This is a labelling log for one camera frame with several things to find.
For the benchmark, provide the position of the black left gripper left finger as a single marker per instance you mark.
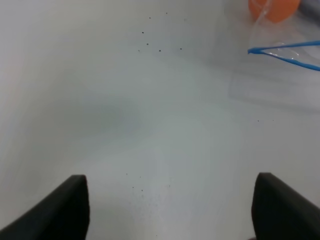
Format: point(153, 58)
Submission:
point(63, 215)

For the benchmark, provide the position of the clear bag with blue zipper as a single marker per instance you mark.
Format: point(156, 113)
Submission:
point(277, 63)

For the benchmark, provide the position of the orange fruit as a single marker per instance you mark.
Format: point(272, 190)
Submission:
point(275, 11)

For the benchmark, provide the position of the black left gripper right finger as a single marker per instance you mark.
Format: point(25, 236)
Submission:
point(279, 212)

